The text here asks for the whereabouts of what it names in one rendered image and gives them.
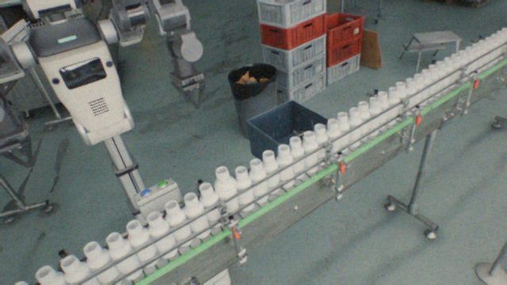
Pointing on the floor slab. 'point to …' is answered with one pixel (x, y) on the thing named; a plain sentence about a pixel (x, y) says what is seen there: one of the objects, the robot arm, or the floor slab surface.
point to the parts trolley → (361, 11)
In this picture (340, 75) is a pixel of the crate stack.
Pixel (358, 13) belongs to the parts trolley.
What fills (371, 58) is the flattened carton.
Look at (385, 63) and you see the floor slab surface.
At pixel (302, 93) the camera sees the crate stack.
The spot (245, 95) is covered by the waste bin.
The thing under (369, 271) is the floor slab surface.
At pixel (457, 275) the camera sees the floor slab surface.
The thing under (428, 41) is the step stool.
